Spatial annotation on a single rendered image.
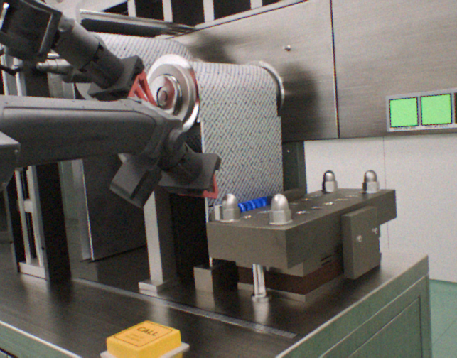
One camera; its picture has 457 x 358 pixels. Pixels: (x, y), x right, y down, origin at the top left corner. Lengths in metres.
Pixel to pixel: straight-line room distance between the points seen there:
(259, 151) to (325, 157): 2.82
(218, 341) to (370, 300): 0.28
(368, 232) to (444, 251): 2.66
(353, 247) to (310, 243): 0.11
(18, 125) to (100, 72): 0.41
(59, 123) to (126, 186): 0.27
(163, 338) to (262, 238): 0.21
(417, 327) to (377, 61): 0.53
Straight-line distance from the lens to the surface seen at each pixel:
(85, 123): 0.50
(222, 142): 0.90
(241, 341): 0.69
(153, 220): 0.91
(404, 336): 1.00
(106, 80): 0.82
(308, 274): 0.81
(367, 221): 0.91
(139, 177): 0.71
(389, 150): 3.57
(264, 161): 1.00
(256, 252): 0.77
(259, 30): 1.20
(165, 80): 0.89
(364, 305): 0.83
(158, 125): 0.63
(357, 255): 0.88
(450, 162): 3.44
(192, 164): 0.78
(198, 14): 1.44
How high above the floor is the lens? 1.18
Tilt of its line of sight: 6 degrees down
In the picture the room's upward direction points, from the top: 5 degrees counter-clockwise
